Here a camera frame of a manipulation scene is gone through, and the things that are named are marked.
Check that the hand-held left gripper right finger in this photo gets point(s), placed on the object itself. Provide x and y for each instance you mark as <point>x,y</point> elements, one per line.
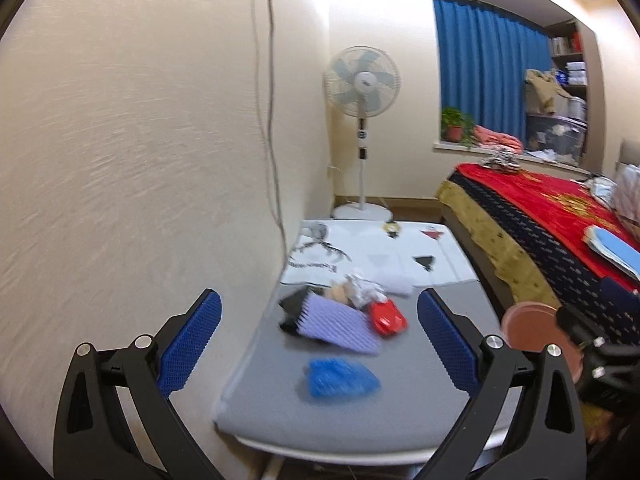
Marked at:
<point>445,345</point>

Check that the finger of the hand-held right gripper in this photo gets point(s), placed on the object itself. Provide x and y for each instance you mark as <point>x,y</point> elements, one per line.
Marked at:
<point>575,322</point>
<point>620,294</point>

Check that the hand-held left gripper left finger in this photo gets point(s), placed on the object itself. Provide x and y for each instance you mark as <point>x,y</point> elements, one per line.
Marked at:
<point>192,345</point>

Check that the pink plastic waste bin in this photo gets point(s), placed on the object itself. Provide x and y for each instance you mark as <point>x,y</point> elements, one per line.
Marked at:
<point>530,325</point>

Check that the purple snack packet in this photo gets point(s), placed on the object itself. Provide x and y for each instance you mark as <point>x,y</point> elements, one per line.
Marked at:
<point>340,327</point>

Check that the blue wrapper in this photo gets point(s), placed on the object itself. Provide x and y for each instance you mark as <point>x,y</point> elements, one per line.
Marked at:
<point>335,380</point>

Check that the beige paper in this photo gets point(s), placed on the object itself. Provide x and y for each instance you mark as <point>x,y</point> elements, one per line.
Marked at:
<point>337,294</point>

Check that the blue folded cloth stack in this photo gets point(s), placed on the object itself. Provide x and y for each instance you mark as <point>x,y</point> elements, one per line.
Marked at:
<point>612,250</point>

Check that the white plaid quilt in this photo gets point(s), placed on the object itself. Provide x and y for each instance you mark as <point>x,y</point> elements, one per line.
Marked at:
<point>629,200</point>

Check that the light blue garment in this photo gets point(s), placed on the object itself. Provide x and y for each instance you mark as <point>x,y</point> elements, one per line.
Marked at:
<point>602,190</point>

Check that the yellow bed sheet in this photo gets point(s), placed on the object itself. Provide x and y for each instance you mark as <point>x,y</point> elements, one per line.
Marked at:
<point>495,240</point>

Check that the white printed cloth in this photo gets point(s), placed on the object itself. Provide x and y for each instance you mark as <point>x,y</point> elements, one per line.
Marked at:
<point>380,245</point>

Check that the bed with red blanket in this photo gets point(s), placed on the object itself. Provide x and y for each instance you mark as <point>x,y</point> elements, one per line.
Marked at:
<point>535,195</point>

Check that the grey headboard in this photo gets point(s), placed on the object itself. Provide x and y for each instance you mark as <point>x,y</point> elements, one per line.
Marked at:
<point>630,152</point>

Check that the white papers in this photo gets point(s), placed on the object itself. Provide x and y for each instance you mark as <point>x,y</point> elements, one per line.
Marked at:
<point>542,154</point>

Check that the clear plastic storage box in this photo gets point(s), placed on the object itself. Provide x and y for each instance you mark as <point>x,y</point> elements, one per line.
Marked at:
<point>555,135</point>

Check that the striped cloth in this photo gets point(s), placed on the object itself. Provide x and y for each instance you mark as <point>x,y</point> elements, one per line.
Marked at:
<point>500,160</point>

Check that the grey storage box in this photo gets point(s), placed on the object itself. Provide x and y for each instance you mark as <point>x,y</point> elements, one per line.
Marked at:
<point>575,107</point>

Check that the pink cloth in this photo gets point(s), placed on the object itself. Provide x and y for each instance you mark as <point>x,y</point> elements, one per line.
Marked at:
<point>495,139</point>

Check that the beige clothes pile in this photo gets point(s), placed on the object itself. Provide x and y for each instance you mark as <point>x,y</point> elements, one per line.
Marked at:
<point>542,90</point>

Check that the potted green plant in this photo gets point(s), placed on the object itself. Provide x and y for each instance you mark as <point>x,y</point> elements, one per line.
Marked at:
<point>455,122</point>

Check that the wooden bookshelf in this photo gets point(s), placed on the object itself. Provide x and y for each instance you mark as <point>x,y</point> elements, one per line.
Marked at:
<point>567,47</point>

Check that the blue curtain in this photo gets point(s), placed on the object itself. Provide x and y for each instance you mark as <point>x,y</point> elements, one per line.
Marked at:
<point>485,70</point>

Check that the white standing fan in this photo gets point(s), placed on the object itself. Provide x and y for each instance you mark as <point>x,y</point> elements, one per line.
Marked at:
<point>362,82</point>

